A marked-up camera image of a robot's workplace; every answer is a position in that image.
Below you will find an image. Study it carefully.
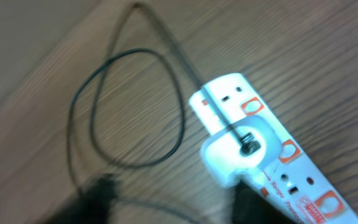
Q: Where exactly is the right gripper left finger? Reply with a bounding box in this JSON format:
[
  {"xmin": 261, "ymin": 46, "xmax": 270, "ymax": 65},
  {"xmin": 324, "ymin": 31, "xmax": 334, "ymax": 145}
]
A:
[{"xmin": 41, "ymin": 174, "xmax": 117, "ymax": 224}]

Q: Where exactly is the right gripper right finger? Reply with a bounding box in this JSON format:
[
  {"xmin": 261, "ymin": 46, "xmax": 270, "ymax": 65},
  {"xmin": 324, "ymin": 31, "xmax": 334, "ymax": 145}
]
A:
[{"xmin": 231, "ymin": 182, "xmax": 295, "ymax": 224}]

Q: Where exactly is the black USB charger cable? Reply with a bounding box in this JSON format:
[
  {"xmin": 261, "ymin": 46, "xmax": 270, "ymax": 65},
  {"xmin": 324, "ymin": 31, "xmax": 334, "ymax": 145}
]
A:
[{"xmin": 65, "ymin": 1, "xmax": 262, "ymax": 224}]

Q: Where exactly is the white charger adapter plug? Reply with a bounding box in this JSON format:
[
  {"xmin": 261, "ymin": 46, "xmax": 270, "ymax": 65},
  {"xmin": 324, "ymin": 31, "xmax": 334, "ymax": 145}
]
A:
[{"xmin": 200, "ymin": 116, "xmax": 283, "ymax": 188}]

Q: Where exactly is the white power strip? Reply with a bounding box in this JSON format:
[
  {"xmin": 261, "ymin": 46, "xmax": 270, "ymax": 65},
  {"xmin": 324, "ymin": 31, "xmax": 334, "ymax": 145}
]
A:
[{"xmin": 189, "ymin": 73, "xmax": 358, "ymax": 223}]

